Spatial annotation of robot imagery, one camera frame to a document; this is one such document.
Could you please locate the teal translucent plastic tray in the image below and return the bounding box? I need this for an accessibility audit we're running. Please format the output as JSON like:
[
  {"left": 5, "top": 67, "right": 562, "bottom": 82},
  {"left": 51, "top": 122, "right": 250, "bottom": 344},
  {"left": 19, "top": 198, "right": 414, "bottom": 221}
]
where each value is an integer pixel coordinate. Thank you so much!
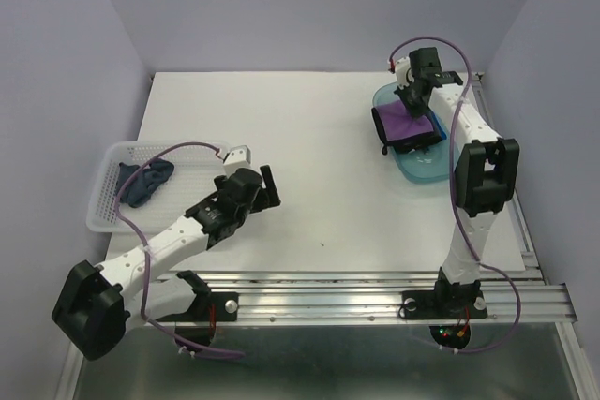
[{"left": 372, "top": 83, "right": 449, "bottom": 184}]

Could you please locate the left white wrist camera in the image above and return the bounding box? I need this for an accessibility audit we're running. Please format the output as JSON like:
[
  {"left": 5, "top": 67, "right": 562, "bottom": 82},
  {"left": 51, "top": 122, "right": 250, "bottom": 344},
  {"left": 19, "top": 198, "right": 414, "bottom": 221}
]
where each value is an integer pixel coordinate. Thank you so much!
[{"left": 223, "top": 145, "right": 251, "bottom": 176}]

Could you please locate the white perforated plastic basket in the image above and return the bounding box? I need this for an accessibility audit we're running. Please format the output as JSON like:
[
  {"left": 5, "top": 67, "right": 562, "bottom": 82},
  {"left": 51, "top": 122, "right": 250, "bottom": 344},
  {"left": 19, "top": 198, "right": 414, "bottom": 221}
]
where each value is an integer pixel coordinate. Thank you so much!
[{"left": 86, "top": 141, "right": 229, "bottom": 236}]

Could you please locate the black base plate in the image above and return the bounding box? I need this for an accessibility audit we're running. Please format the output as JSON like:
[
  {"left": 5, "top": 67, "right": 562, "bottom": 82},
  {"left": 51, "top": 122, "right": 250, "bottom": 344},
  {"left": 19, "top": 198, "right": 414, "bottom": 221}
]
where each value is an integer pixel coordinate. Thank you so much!
[
  {"left": 172, "top": 291, "right": 239, "bottom": 323},
  {"left": 399, "top": 290, "right": 488, "bottom": 323}
]

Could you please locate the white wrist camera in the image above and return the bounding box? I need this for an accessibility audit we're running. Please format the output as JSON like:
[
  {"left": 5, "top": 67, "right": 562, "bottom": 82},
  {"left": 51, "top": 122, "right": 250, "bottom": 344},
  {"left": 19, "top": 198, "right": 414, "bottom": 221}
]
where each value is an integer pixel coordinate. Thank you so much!
[
  {"left": 223, "top": 145, "right": 251, "bottom": 176},
  {"left": 389, "top": 56, "right": 413, "bottom": 88}
]

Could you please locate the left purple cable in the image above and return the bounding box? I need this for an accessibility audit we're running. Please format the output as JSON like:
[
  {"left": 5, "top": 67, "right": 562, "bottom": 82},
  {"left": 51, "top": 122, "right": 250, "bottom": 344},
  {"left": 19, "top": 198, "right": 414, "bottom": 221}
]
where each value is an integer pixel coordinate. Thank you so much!
[{"left": 113, "top": 141, "right": 248, "bottom": 360}]

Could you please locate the purple microfiber towel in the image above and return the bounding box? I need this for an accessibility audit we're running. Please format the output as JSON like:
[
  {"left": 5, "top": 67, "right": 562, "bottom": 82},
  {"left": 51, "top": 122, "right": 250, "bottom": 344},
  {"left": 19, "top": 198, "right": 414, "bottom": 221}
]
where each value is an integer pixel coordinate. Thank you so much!
[{"left": 371, "top": 100, "right": 445, "bottom": 156}]

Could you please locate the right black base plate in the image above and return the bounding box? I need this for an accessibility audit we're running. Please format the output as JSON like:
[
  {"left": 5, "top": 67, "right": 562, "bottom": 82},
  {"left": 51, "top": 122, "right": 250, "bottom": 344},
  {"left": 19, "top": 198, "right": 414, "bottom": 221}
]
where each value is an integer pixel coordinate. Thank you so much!
[{"left": 399, "top": 290, "right": 488, "bottom": 323}]

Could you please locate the blue microfiber towel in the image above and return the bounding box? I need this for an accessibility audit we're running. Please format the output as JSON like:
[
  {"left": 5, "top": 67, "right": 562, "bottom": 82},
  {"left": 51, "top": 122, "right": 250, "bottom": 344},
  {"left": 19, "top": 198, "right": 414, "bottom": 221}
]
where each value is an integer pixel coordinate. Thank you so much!
[{"left": 427, "top": 111, "right": 447, "bottom": 141}]

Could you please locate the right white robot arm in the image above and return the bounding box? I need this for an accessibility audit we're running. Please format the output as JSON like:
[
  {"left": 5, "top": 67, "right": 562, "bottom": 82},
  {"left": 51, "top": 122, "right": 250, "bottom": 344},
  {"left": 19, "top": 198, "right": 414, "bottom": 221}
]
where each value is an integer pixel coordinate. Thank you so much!
[{"left": 390, "top": 48, "right": 520, "bottom": 320}]

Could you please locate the dark grey towel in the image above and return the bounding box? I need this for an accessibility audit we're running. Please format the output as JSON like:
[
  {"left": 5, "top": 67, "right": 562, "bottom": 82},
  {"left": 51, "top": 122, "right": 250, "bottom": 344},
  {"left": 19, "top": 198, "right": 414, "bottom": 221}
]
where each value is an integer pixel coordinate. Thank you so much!
[{"left": 119, "top": 159, "right": 175, "bottom": 208}]

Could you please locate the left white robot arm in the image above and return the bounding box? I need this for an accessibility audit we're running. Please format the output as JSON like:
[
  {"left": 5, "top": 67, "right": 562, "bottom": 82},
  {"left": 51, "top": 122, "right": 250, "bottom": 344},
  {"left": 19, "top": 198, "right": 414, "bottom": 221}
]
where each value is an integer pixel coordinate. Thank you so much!
[{"left": 52, "top": 165, "right": 280, "bottom": 361}]

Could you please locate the aluminium extrusion rail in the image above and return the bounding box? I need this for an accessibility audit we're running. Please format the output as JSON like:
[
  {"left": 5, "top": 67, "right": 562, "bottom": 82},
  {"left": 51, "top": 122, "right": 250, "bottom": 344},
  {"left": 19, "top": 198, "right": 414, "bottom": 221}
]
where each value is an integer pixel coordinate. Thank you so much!
[{"left": 74, "top": 271, "right": 577, "bottom": 327}]

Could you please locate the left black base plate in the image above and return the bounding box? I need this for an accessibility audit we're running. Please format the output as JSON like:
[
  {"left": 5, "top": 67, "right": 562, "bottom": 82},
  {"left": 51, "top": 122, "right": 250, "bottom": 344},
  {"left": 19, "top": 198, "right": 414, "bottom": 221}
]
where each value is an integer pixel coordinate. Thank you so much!
[{"left": 172, "top": 291, "right": 239, "bottom": 323}]

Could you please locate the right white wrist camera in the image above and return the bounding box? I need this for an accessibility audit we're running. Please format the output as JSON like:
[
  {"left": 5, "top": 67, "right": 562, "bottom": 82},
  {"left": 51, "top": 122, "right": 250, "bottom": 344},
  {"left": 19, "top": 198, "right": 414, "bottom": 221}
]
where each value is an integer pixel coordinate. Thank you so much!
[{"left": 389, "top": 56, "right": 413, "bottom": 88}]

